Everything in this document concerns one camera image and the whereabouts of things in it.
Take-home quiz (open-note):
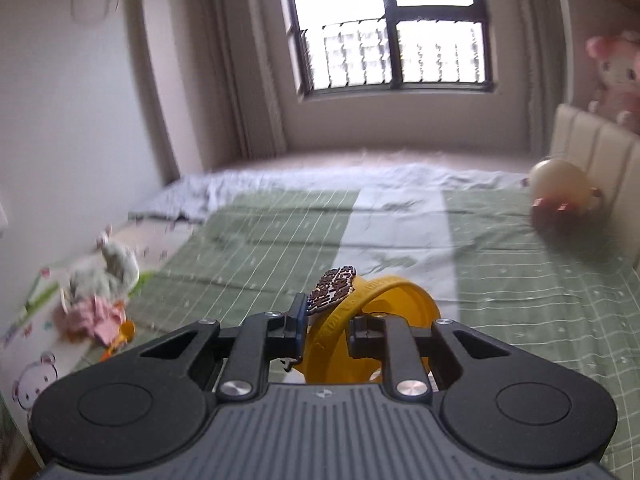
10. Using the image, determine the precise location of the brown patterned hair accessory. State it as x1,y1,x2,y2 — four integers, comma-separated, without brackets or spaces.
307,266,357,317

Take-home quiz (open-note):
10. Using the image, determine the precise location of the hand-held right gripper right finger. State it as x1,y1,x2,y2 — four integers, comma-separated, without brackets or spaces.
348,311,521,403

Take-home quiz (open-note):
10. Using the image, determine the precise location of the beige curtain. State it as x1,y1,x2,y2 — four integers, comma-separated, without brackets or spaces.
517,0,568,153
210,0,306,161

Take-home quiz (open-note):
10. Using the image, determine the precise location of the yellow plastic container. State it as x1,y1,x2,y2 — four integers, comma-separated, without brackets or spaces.
292,275,442,386

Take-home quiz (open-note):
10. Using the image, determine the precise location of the orange plastic spoon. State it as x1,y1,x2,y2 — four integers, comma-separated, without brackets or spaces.
100,320,137,361

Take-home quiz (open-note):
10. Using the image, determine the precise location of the barred window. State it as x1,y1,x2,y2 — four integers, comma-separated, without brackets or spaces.
285,0,496,98

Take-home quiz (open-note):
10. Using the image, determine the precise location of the beige padded headboard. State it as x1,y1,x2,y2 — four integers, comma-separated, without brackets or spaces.
547,104,640,271

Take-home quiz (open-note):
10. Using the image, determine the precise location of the green checked blanket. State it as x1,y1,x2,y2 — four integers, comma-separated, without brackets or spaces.
75,187,640,466

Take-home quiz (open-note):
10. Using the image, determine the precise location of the grey-green soft towel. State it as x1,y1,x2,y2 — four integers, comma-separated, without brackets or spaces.
67,232,141,306

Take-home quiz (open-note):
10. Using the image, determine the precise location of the pink printed cloth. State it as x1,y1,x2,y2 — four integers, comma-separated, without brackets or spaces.
52,296,127,347

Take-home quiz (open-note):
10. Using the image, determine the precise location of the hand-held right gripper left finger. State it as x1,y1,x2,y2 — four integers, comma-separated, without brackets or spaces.
137,292,308,403

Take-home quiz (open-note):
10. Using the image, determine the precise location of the pink plush toy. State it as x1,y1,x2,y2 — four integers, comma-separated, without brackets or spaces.
585,30,640,133

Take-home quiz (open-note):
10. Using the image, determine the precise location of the bear-print white mat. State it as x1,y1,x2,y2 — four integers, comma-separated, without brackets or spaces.
0,220,201,421

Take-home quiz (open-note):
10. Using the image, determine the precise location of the cream round toy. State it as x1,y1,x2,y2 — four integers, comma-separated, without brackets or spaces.
522,157,603,233

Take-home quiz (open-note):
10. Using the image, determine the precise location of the white bed sheet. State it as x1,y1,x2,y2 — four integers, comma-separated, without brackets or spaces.
129,165,531,223

